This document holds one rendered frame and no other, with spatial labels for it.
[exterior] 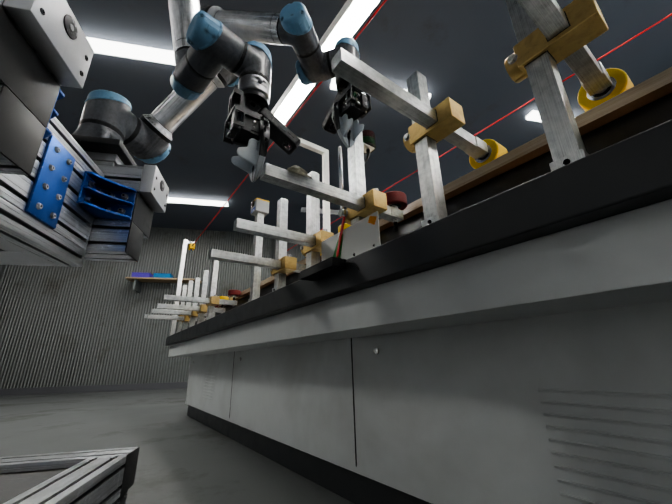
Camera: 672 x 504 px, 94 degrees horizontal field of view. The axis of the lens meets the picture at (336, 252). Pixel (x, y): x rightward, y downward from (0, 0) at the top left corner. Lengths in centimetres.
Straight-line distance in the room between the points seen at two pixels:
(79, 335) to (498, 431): 795
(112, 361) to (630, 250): 791
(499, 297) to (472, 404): 35
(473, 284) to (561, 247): 15
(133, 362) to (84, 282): 202
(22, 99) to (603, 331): 102
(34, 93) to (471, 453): 108
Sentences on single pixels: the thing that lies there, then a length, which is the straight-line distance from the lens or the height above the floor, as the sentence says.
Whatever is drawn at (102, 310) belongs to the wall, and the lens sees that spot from 822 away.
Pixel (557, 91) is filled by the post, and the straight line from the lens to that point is 66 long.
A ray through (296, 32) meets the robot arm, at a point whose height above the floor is 127.
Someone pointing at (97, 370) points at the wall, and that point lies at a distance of 808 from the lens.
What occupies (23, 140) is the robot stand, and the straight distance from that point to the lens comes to 68.
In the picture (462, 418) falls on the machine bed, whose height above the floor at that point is 30.
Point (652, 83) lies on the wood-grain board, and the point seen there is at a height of 89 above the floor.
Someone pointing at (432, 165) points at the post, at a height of 84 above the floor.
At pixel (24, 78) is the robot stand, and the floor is 85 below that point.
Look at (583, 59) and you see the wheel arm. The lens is 78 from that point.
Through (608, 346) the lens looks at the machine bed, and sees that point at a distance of 76.
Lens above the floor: 44
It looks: 19 degrees up
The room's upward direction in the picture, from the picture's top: 2 degrees counter-clockwise
